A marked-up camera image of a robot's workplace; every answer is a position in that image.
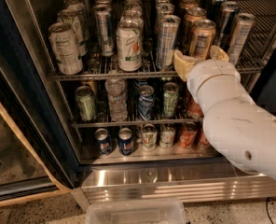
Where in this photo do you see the silver tall can left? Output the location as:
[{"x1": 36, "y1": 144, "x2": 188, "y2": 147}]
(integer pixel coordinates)
[{"x1": 93, "y1": 4, "x2": 115, "y2": 57}]

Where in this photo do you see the middle wire shelf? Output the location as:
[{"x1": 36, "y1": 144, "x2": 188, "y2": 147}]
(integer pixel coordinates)
[{"x1": 72, "y1": 112, "x2": 203, "y2": 128}]

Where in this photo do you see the left pepsi can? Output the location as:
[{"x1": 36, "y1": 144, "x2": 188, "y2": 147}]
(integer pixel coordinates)
[{"x1": 94, "y1": 128, "x2": 112, "y2": 155}]

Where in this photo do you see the bottom white can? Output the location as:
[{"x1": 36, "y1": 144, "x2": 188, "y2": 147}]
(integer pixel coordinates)
[{"x1": 159, "y1": 123, "x2": 176, "y2": 148}]

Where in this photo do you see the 7up can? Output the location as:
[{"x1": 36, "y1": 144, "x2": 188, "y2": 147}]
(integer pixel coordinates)
[
  {"x1": 141, "y1": 124, "x2": 158, "y2": 151},
  {"x1": 117, "y1": 20, "x2": 142, "y2": 72},
  {"x1": 121, "y1": 10, "x2": 144, "y2": 29}
]

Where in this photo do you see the clear water bottle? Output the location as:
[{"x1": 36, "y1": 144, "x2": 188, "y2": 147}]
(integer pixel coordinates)
[{"x1": 105, "y1": 78, "x2": 128, "y2": 122}]

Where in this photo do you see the bottom 7up can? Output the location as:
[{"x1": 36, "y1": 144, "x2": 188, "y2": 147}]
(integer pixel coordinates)
[{"x1": 141, "y1": 124, "x2": 158, "y2": 151}]

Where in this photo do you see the bottom right orange can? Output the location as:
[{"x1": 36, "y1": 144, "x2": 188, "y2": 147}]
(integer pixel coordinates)
[{"x1": 197, "y1": 128, "x2": 210, "y2": 148}]

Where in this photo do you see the blue white can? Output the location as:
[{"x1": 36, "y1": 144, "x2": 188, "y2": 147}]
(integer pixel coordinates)
[{"x1": 137, "y1": 85, "x2": 154, "y2": 120}]

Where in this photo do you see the front silver tall can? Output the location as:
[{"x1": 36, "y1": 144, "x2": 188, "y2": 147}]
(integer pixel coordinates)
[{"x1": 156, "y1": 15, "x2": 180, "y2": 70}]

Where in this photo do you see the bottom left orange can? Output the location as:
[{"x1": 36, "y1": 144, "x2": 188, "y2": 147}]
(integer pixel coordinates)
[{"x1": 178, "y1": 122, "x2": 198, "y2": 148}]

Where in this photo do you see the front 7up can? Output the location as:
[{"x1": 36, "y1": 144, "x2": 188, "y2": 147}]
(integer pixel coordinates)
[{"x1": 117, "y1": 20, "x2": 142, "y2": 72}]

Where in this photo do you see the top wire shelf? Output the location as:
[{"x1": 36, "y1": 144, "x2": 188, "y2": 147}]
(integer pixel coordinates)
[{"x1": 50, "y1": 0, "x2": 276, "y2": 82}]

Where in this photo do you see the silver tall can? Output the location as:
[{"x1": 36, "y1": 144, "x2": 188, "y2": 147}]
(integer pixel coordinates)
[
  {"x1": 156, "y1": 15, "x2": 180, "y2": 70},
  {"x1": 93, "y1": 4, "x2": 115, "y2": 57},
  {"x1": 156, "y1": 3, "x2": 174, "y2": 25}
]

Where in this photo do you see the green can middle shelf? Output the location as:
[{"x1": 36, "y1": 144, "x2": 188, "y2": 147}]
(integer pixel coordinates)
[{"x1": 76, "y1": 86, "x2": 96, "y2": 121}]

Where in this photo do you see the pepsi can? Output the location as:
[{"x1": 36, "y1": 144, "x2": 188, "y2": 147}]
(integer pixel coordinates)
[
  {"x1": 94, "y1": 128, "x2": 112, "y2": 155},
  {"x1": 118, "y1": 128, "x2": 133, "y2": 155}
]

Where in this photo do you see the orange tall can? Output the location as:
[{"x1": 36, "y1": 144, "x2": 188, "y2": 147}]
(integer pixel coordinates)
[
  {"x1": 179, "y1": 0, "x2": 200, "y2": 16},
  {"x1": 181, "y1": 7, "x2": 206, "y2": 53},
  {"x1": 188, "y1": 19, "x2": 215, "y2": 60}
]

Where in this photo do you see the open glass fridge door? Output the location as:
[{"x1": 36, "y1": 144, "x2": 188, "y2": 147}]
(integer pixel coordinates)
[{"x1": 0, "y1": 0, "x2": 80, "y2": 207}]

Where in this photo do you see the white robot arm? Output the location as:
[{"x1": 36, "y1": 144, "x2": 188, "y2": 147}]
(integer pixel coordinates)
[{"x1": 173, "y1": 46, "x2": 276, "y2": 180}]

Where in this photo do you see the right pepsi can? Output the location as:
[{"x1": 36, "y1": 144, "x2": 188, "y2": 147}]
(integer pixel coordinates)
[{"x1": 118, "y1": 128, "x2": 133, "y2": 155}]

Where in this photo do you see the clear plastic bin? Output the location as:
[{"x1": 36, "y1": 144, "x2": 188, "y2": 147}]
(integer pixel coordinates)
[{"x1": 85, "y1": 198, "x2": 187, "y2": 224}]

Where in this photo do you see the front white can left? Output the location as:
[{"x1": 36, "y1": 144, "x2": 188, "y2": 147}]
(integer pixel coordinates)
[{"x1": 48, "y1": 22, "x2": 83, "y2": 76}]

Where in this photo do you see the front right silver can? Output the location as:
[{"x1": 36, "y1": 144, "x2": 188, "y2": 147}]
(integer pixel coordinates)
[{"x1": 227, "y1": 13, "x2": 256, "y2": 65}]

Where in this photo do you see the light green can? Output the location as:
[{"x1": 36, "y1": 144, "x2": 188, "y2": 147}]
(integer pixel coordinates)
[{"x1": 163, "y1": 82, "x2": 179, "y2": 118}]

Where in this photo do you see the orange soda can middle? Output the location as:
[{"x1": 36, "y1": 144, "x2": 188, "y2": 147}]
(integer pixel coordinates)
[{"x1": 186, "y1": 91, "x2": 203, "y2": 119}]

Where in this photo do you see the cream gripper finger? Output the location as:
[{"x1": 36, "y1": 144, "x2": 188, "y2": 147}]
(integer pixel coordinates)
[
  {"x1": 173, "y1": 49, "x2": 202, "y2": 81},
  {"x1": 210, "y1": 45, "x2": 229, "y2": 62}
]

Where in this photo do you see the stainless fridge base panel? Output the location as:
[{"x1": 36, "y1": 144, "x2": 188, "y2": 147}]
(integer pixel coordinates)
[{"x1": 72, "y1": 157, "x2": 276, "y2": 210}]

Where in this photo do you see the wire shelf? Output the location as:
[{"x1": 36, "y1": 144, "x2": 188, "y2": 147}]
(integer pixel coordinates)
[
  {"x1": 50, "y1": 0, "x2": 276, "y2": 82},
  {"x1": 72, "y1": 112, "x2": 203, "y2": 128}
]

